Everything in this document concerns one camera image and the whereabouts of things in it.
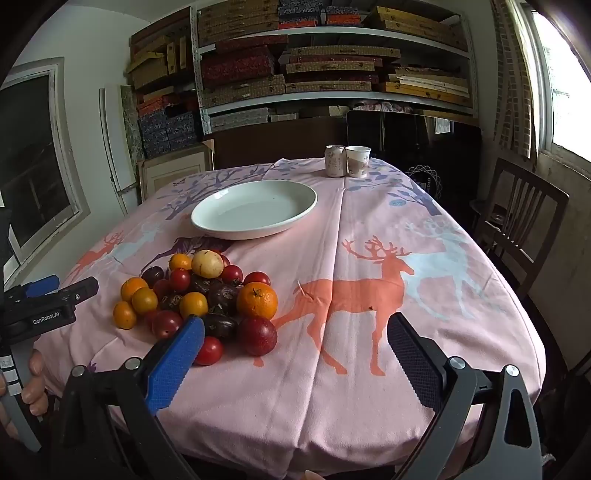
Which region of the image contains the pink drink can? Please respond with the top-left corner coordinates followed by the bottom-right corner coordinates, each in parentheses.
top-left (325, 145), bottom-right (346, 178)

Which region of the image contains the white framed dark panel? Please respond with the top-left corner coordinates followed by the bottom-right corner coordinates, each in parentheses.
top-left (0, 58), bottom-right (90, 278)

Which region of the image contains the person's left hand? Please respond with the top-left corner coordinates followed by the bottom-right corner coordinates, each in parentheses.
top-left (0, 349), bottom-right (51, 439)

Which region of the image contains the white narrow frame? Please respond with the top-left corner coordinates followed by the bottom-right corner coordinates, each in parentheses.
top-left (99, 88), bottom-right (139, 215)

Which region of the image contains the wooden chair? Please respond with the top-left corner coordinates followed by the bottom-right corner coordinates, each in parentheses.
top-left (471, 157), bottom-right (571, 296)

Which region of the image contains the printed paper cup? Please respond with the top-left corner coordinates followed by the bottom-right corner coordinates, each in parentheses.
top-left (345, 146), bottom-right (372, 179)

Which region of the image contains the green marbled board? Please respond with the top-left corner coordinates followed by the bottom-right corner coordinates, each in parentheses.
top-left (121, 85), bottom-right (146, 162)

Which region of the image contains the stack of brown yellow boxes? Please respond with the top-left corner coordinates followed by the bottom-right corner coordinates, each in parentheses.
top-left (127, 7), bottom-right (197, 90)

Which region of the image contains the dark red plum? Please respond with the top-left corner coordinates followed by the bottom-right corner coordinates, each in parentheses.
top-left (238, 316), bottom-right (279, 357)

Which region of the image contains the pink printed tablecloth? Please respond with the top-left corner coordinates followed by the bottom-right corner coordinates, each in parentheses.
top-left (34, 157), bottom-right (548, 480)

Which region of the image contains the white plate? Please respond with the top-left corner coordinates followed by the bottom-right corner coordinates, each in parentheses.
top-left (191, 180), bottom-right (318, 240)

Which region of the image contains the patterned curtain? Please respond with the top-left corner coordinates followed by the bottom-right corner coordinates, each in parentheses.
top-left (492, 0), bottom-right (541, 160)

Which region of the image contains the window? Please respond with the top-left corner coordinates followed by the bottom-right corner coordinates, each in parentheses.
top-left (526, 9), bottom-right (591, 162)

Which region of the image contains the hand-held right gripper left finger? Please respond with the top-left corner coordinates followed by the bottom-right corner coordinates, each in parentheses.
top-left (48, 315), bottom-right (205, 480)

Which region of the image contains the brown wooden board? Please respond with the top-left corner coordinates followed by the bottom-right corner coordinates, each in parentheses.
top-left (213, 117), bottom-right (347, 169)

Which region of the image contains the grey patterned box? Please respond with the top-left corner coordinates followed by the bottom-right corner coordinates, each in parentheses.
top-left (210, 107), bottom-right (271, 132)

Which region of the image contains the white metal shelf rack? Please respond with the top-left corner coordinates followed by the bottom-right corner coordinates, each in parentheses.
top-left (191, 0), bottom-right (478, 134)

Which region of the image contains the stack of blue floral boxes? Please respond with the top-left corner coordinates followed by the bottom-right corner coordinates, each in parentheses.
top-left (137, 104), bottom-right (204, 160)

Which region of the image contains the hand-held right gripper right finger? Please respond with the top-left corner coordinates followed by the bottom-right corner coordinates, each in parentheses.
top-left (387, 313), bottom-right (543, 480)

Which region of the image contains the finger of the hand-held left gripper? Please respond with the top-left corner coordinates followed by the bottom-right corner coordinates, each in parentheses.
top-left (4, 275), bottom-right (61, 301)
top-left (54, 277), bottom-right (99, 306)

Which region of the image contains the pink cloth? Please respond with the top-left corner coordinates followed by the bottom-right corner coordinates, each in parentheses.
top-left (360, 100), bottom-right (414, 114)

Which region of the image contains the pale yellow round fruit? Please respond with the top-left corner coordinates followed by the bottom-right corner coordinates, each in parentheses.
top-left (191, 250), bottom-right (224, 279)

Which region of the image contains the large orange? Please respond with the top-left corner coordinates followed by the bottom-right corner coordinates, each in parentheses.
top-left (237, 282), bottom-right (279, 320)

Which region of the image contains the stack of patterned flat boxes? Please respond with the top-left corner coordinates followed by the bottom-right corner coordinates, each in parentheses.
top-left (198, 0), bottom-right (472, 109)

